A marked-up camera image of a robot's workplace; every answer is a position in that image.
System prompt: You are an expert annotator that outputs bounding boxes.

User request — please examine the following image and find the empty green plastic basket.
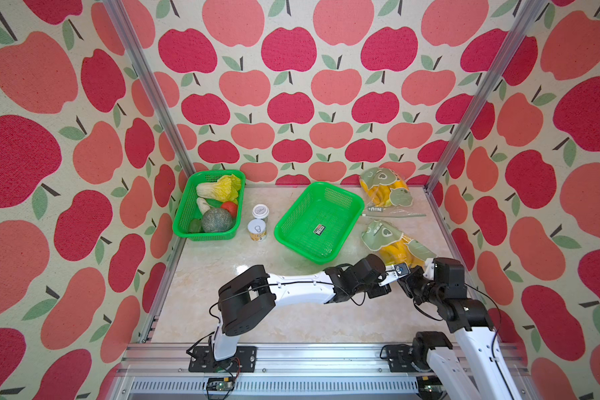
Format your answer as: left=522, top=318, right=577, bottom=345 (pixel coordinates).
left=274, top=182, right=365, bottom=265

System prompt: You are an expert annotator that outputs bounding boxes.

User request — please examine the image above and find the aluminium frame post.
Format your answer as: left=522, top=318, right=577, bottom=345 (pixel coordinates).
left=424, top=0, right=546, bottom=197
left=103, top=0, right=195, bottom=177

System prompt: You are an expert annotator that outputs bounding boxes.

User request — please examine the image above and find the pull-tab tin can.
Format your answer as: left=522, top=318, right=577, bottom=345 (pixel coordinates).
left=248, top=218, right=268, bottom=242

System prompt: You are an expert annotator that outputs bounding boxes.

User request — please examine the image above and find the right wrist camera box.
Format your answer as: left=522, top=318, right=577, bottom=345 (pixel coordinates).
left=424, top=258, right=467, bottom=300

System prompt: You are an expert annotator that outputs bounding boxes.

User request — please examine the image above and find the white lidded cup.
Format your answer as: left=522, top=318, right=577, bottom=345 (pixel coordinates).
left=252, top=203, right=270, bottom=221

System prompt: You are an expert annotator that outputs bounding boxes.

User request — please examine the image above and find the front aluminium rail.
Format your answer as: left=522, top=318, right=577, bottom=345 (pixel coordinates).
left=111, top=342, right=536, bottom=400

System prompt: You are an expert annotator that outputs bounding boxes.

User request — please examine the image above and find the napa cabbage toy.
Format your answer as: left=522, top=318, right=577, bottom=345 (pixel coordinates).
left=196, top=174, right=242, bottom=203

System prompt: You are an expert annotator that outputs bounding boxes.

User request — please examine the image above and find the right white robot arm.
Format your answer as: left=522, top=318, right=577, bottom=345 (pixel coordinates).
left=398, top=258, right=522, bottom=399

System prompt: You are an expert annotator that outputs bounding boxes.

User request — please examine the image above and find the green basket with vegetables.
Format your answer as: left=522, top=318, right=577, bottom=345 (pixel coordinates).
left=173, top=170, right=246, bottom=242

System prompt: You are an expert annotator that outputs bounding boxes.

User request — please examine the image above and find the green netted melon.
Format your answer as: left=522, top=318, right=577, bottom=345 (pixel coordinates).
left=201, top=208, right=235, bottom=233

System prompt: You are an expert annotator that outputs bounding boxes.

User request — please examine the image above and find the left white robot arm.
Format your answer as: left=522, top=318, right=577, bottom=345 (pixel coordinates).
left=211, top=254, right=398, bottom=362

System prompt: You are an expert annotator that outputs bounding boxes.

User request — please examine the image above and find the right aluminium frame post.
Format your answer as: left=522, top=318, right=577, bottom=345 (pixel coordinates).
left=424, top=0, right=546, bottom=197

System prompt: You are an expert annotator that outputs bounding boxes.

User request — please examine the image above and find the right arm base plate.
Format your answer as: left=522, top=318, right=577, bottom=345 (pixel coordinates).
left=379, top=343, right=431, bottom=373

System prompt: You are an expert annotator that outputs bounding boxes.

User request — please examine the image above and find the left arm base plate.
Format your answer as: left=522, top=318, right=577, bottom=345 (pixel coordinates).
left=187, top=344, right=258, bottom=374

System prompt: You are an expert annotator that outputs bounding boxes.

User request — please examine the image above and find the white mushroom toy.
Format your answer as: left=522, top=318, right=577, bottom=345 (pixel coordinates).
left=196, top=198, right=212, bottom=215

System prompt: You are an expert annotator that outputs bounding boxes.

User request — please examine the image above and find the left aluminium frame post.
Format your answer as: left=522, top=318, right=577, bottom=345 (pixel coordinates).
left=103, top=0, right=195, bottom=177

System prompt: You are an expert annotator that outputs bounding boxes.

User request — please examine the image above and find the red tomato toy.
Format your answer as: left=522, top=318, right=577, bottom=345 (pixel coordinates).
left=221, top=201, right=238, bottom=218

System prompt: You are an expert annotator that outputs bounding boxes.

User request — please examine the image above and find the green pepper toy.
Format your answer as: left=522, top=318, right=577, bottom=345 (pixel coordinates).
left=188, top=218, right=203, bottom=233

